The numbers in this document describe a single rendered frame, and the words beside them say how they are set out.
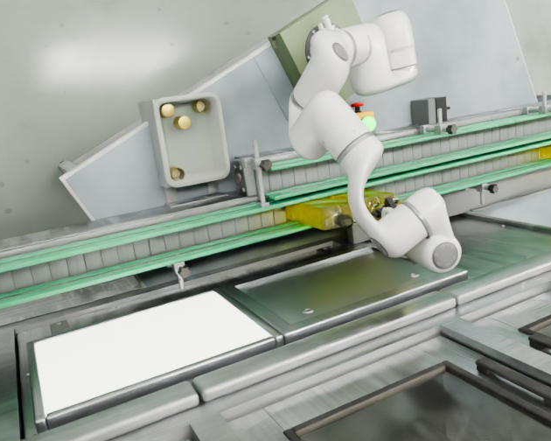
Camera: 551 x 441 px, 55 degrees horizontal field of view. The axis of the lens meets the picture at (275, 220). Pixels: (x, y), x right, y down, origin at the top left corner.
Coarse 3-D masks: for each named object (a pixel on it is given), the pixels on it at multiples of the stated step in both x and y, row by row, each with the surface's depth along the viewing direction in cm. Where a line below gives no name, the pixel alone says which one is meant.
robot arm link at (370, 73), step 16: (352, 32) 112; (368, 32) 115; (368, 48) 114; (384, 48) 117; (352, 64) 114; (368, 64) 116; (384, 64) 117; (416, 64) 126; (352, 80) 120; (368, 80) 118; (384, 80) 118; (400, 80) 122
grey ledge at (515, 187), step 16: (512, 176) 183; (528, 176) 187; (544, 176) 191; (448, 192) 171; (464, 192) 174; (496, 192) 181; (512, 192) 184; (528, 192) 188; (448, 208) 172; (464, 208) 175; (480, 208) 176; (352, 240) 156
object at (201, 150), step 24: (192, 96) 131; (216, 96) 134; (168, 120) 137; (192, 120) 140; (216, 120) 137; (168, 144) 138; (192, 144) 141; (216, 144) 140; (168, 168) 132; (192, 168) 142; (216, 168) 143
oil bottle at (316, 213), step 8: (312, 200) 137; (288, 208) 142; (296, 208) 138; (304, 208) 134; (312, 208) 130; (320, 208) 128; (328, 208) 127; (336, 208) 127; (288, 216) 143; (296, 216) 139; (304, 216) 135; (312, 216) 131; (320, 216) 128; (328, 216) 126; (304, 224) 136; (312, 224) 132; (320, 224) 128; (328, 224) 126
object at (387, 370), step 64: (320, 256) 153; (512, 256) 133; (64, 320) 127; (384, 320) 100; (448, 320) 101; (512, 320) 102; (0, 384) 99; (192, 384) 88; (256, 384) 88; (320, 384) 89; (384, 384) 86; (448, 384) 84; (512, 384) 82
